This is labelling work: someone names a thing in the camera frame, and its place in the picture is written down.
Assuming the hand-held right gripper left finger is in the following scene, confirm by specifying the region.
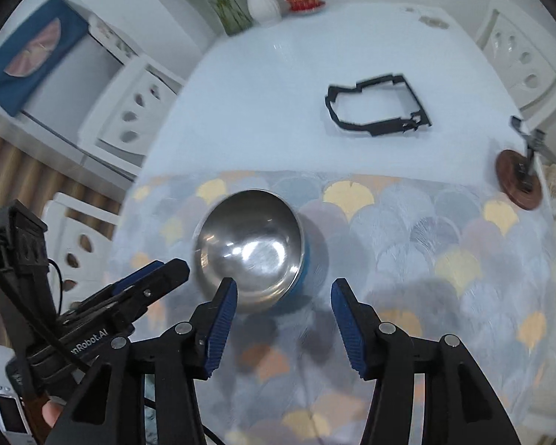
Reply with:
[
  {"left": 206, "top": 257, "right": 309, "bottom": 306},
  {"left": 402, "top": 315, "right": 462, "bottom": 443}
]
[{"left": 46, "top": 277, "right": 238, "bottom": 445}]

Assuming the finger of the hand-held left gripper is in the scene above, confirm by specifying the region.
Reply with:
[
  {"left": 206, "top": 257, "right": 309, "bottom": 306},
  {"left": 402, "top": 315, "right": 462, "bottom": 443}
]
[
  {"left": 96, "top": 258, "right": 192, "bottom": 322},
  {"left": 78, "top": 261, "right": 166, "bottom": 312}
]

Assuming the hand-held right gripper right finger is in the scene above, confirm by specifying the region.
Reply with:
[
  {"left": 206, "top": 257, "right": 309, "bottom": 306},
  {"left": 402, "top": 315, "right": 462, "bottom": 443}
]
[{"left": 330, "top": 278, "right": 522, "bottom": 445}]

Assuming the blue steel bowl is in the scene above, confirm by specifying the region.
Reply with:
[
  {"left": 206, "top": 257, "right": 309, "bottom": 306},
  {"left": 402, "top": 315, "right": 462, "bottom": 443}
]
[{"left": 192, "top": 188, "right": 312, "bottom": 314}]

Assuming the person's left hand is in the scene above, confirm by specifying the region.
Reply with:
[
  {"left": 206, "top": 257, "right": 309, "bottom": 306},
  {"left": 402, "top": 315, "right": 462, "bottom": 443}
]
[{"left": 42, "top": 399, "right": 66, "bottom": 428}]

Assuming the white carved chair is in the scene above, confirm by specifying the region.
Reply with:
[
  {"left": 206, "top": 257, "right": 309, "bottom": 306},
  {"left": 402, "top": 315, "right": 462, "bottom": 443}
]
[
  {"left": 475, "top": 0, "right": 556, "bottom": 116},
  {"left": 42, "top": 192, "right": 123, "bottom": 309},
  {"left": 79, "top": 56, "right": 186, "bottom": 170}
]

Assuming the fan patterned placemat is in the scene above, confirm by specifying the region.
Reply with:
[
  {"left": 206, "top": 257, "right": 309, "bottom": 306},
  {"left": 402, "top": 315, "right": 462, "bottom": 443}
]
[{"left": 104, "top": 169, "right": 556, "bottom": 445}]

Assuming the white handheld device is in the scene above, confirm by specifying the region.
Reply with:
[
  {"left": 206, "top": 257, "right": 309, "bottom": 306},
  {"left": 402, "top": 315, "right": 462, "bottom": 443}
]
[{"left": 0, "top": 380, "right": 34, "bottom": 437}]

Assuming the stand with brown round base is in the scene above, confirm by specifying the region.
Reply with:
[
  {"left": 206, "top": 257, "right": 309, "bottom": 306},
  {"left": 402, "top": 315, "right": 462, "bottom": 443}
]
[{"left": 495, "top": 116, "right": 556, "bottom": 211}]

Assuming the blue cloth cover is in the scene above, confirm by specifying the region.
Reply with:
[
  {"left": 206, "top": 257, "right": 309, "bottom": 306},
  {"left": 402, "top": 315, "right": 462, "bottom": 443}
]
[{"left": 0, "top": 0, "right": 91, "bottom": 116}]

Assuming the white vase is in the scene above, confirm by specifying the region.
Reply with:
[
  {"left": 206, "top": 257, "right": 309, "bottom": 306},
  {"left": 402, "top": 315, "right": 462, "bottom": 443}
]
[{"left": 245, "top": 0, "right": 282, "bottom": 23}]

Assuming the black cable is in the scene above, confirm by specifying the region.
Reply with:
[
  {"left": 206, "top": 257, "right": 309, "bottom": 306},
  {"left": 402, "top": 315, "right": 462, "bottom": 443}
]
[{"left": 46, "top": 260, "right": 66, "bottom": 309}]

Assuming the black plastic frame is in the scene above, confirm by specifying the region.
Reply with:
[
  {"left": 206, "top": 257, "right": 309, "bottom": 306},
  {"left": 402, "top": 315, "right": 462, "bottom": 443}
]
[{"left": 324, "top": 73, "right": 433, "bottom": 139}]

